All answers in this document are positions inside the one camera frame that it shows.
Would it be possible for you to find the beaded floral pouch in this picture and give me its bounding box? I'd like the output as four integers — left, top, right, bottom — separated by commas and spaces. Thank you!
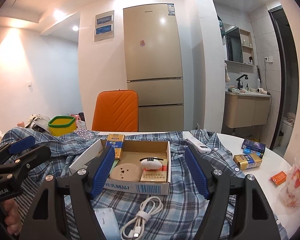
74, 128, 94, 140

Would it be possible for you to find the grey wall electrical panel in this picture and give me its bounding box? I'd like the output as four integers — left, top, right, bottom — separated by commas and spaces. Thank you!
94, 10, 114, 42

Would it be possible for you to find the gold blue cigarette pack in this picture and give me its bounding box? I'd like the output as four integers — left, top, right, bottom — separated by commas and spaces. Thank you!
106, 134, 125, 160

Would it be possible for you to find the clear plastic bag with red print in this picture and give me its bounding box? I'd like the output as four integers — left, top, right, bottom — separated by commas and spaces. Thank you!
279, 140, 300, 207

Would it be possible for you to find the white hair dryer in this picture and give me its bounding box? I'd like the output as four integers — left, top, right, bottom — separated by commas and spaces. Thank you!
257, 88, 271, 95

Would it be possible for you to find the black sink faucet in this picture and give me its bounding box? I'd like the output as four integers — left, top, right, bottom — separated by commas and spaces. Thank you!
236, 74, 249, 90

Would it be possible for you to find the round beige plush cushion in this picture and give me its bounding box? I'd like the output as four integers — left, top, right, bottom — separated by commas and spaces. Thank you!
109, 163, 142, 182

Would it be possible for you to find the gold cigarette pack on table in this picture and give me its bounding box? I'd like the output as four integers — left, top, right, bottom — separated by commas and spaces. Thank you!
233, 153, 262, 170

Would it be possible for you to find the small orange packet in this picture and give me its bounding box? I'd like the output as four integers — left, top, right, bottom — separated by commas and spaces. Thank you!
270, 171, 287, 186

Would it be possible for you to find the mirror cabinet with shelves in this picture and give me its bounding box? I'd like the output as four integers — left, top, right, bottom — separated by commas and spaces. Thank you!
224, 24, 255, 65

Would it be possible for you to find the dark blue box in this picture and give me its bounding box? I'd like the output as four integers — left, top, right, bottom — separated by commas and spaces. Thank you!
241, 139, 266, 154

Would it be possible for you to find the yellow bin with green rim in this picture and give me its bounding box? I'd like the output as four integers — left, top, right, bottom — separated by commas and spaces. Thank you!
48, 115, 77, 137

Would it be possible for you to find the shallow cardboard box tray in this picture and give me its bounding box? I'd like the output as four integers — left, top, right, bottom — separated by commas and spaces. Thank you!
69, 139, 172, 196

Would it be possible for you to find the bathroom vanity cabinet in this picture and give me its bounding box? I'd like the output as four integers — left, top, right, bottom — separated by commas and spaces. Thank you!
223, 92, 271, 128

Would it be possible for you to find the white usb cable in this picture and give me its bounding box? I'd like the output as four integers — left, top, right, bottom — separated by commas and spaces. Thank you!
120, 195, 164, 240

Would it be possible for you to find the beige three-door refrigerator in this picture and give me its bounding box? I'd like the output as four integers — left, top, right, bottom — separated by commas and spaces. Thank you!
123, 3, 184, 132

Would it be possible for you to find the blue plaid shirt cloth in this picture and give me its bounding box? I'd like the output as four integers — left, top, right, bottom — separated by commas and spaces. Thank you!
0, 126, 288, 240

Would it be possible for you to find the pile of beige clothes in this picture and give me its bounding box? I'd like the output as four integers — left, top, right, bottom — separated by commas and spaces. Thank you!
25, 114, 50, 133

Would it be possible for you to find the person's left hand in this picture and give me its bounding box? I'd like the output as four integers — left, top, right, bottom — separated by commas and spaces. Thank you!
2, 199, 22, 236

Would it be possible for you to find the light blue tissue packet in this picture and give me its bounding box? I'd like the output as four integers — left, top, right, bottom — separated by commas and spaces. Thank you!
94, 207, 121, 240

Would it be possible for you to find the orange quilted chair back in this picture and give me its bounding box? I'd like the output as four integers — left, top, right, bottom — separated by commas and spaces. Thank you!
91, 90, 139, 132

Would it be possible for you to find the red bag on floor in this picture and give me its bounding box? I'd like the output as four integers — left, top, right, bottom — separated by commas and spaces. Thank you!
71, 112, 85, 121

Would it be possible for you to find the white remote control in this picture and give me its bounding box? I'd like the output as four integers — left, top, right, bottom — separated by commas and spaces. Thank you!
187, 137, 211, 154

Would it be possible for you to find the red white cigarette pack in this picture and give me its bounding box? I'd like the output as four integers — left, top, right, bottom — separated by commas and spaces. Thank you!
140, 165, 167, 183

